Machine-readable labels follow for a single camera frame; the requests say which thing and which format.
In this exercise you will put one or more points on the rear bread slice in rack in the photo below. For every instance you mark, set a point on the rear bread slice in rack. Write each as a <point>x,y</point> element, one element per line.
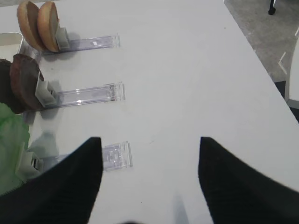
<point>27,13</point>

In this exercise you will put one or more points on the front bread slice in rack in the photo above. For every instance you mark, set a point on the front bread slice in rack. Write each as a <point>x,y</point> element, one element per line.
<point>47,24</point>

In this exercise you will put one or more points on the bread slice in rack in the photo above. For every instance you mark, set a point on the bread slice in rack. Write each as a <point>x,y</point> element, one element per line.
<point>47,24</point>
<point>27,13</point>

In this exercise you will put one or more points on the clear bread rack rail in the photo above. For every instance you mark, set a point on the clear bread rack rail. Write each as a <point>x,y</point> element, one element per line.
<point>65,44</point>

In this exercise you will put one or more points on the black chair leg caster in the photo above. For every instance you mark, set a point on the black chair leg caster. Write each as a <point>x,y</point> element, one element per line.
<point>272,9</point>

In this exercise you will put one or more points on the green lettuce leaf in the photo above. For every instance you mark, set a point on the green lettuce leaf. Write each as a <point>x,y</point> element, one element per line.
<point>14,136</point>

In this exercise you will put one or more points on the white chair edge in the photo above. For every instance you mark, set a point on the white chair edge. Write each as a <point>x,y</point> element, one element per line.
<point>292,83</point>

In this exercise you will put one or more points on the clear patty rack rail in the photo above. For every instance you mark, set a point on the clear patty rack rail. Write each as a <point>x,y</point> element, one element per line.
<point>51,99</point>

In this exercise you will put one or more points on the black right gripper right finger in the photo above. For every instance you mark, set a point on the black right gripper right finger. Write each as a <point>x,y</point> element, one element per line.
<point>236,193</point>

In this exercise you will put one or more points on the brown meat patty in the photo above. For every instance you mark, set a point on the brown meat patty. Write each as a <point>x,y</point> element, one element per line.
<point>6,94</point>
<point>24,73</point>

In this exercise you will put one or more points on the front brown meat patty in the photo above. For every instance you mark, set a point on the front brown meat patty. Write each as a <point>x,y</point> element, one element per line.
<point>24,73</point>

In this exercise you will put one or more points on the rear brown meat patty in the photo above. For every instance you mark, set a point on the rear brown meat patty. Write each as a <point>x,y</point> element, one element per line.
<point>6,94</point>

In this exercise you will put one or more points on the white serving tray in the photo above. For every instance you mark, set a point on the white serving tray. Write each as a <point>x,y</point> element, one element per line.
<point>11,41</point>

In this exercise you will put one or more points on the clear lettuce rack rail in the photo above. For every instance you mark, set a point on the clear lettuce rack rail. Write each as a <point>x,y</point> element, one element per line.
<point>30,166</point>

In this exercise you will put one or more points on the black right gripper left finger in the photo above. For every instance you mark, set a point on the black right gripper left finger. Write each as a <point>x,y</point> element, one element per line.
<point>65,194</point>

